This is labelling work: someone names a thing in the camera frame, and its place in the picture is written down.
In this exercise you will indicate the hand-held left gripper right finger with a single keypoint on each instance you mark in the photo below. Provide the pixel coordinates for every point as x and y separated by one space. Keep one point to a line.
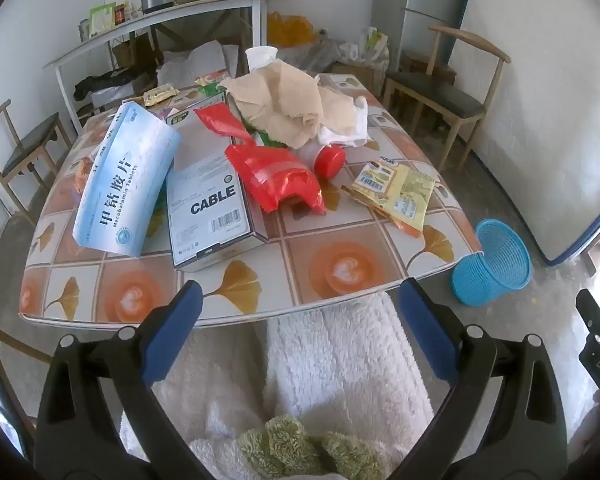
427 330

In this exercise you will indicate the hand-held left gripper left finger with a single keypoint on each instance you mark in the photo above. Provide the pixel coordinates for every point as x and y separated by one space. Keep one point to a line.
175 330

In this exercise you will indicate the blue plastic wastebasket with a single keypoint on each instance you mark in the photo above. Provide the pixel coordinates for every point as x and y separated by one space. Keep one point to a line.
485 270

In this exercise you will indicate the yellow snack packet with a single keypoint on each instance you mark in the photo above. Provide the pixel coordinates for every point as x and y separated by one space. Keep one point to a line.
405 195

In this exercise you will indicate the blue white medicine box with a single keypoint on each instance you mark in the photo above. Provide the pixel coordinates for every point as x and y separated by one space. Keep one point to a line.
125 185

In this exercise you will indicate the red plastic pouch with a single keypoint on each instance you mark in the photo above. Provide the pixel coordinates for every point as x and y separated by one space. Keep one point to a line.
275 175

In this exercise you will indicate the white bottle with red cap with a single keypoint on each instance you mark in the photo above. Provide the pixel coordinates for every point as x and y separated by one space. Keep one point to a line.
329 160

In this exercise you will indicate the red orange wrapper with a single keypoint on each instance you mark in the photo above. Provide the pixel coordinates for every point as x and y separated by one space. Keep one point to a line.
220 122

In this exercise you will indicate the white plastic bag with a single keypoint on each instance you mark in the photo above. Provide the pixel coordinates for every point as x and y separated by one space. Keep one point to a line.
347 130

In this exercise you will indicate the brown paper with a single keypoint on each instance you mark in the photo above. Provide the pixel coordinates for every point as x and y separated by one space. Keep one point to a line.
280 100

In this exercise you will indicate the green fuzzy slipper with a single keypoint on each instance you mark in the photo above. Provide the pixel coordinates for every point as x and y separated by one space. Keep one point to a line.
280 445
352 455

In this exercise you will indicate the small yellow packet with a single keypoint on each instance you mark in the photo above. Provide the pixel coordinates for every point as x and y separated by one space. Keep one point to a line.
161 94

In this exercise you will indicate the wooden chair with dark seat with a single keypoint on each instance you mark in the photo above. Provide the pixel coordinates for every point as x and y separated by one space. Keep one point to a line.
440 92
30 142

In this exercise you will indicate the small green packet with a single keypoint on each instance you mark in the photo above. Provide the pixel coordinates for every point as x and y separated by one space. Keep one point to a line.
212 91

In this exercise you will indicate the white mattress with blue edge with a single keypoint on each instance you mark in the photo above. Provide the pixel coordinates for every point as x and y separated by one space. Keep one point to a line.
545 110

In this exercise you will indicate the orange packet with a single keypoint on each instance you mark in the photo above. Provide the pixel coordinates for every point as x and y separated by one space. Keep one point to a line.
211 78

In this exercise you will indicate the black cloth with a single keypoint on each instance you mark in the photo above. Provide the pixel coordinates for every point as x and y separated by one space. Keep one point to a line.
105 82

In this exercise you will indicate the dark wooden stool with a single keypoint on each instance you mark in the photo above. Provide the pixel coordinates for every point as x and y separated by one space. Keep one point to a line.
427 67

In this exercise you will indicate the white paper cup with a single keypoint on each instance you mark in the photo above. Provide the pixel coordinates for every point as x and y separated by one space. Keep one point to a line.
261 57

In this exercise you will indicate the white bag with green carton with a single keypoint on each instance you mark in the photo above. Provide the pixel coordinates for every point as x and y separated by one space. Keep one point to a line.
372 45

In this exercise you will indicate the clear plastic bags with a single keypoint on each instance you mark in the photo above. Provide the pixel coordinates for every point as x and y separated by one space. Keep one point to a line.
320 55

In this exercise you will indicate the white metal shelf table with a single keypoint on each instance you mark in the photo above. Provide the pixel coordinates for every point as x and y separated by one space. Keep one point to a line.
180 15

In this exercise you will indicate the green white packet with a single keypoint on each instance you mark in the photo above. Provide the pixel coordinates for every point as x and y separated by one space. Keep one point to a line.
101 19

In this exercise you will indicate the dark sauce bottle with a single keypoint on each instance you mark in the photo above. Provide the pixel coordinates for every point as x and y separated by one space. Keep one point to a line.
119 15

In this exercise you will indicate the yellow plastic bag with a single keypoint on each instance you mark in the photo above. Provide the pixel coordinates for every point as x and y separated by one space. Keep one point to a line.
290 30

